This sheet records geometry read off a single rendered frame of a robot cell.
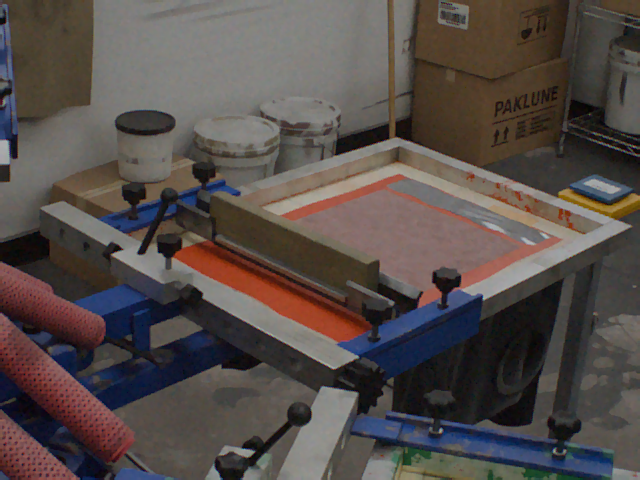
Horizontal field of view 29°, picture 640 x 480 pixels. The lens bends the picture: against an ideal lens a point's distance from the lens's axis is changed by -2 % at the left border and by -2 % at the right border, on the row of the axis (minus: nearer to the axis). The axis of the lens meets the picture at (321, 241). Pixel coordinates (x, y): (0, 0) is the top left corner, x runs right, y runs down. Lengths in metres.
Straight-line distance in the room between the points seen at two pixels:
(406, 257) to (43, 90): 2.10
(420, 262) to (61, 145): 2.28
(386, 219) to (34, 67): 1.94
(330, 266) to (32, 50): 2.21
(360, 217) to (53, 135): 2.06
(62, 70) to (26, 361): 2.73
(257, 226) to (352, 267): 0.21
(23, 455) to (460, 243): 1.12
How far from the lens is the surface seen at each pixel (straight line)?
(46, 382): 1.45
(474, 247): 2.25
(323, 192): 2.43
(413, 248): 2.22
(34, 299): 1.61
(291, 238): 2.01
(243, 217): 2.08
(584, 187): 2.56
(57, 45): 4.06
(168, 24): 4.42
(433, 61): 5.35
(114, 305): 1.79
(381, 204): 2.39
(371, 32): 5.21
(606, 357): 3.97
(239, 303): 1.80
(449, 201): 2.42
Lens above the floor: 1.88
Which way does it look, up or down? 25 degrees down
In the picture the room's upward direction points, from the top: 4 degrees clockwise
